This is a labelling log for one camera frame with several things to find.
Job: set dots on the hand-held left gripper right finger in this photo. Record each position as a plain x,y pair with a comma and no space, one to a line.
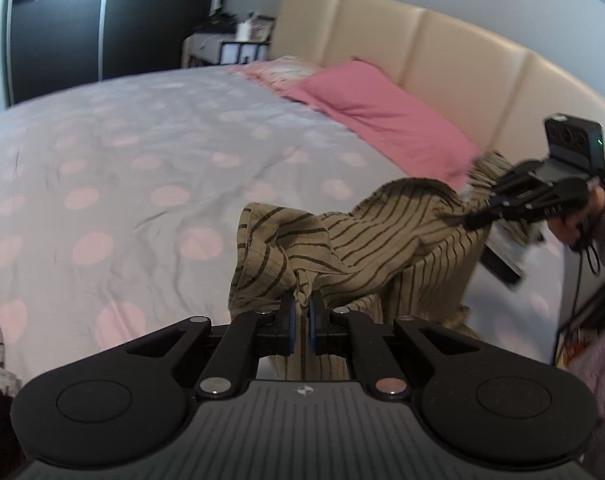
312,330

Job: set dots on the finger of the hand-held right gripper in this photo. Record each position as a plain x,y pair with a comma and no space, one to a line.
492,212
517,180

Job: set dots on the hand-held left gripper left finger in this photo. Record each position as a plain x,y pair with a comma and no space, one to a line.
291,327

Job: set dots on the tan striped shirt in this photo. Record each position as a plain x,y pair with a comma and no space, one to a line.
382,240

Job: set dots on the person's right hand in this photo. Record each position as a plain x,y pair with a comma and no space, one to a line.
570,230

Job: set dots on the olive striped garment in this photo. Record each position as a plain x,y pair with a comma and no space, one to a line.
492,167

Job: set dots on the beige padded headboard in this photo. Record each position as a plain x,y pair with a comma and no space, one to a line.
457,45

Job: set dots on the orange printed box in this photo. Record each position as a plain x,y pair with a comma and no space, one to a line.
577,350

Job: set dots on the pale pink patterned pillow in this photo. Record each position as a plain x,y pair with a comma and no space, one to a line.
277,70

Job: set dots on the white nightstand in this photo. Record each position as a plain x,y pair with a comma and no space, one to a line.
242,52

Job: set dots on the white tissue roll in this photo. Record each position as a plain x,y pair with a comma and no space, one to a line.
243,30

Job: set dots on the black bag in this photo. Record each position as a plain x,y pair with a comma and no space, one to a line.
217,22

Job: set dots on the black sliding door wardrobe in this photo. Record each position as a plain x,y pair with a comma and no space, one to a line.
147,20

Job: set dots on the photo frame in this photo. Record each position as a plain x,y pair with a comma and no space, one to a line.
263,30

